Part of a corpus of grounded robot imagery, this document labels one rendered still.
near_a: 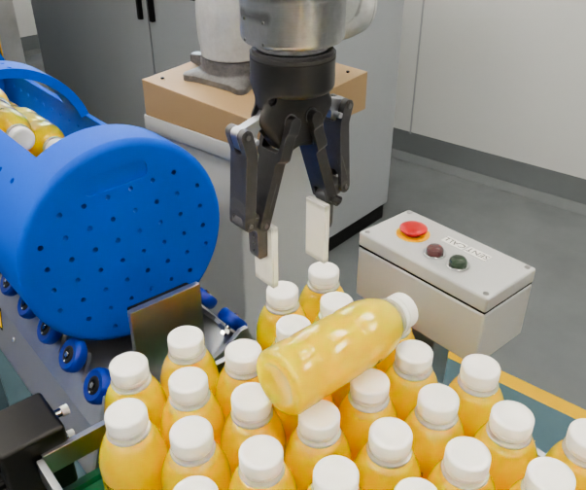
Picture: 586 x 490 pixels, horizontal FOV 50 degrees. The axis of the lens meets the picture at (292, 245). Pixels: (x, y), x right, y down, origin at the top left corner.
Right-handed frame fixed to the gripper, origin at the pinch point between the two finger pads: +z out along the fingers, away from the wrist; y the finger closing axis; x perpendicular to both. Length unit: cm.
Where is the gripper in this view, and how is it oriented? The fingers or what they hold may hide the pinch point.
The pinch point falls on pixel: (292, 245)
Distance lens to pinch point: 64.9
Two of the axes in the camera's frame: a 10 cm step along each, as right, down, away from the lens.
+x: 6.5, 4.0, -6.4
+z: 0.0, 8.5, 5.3
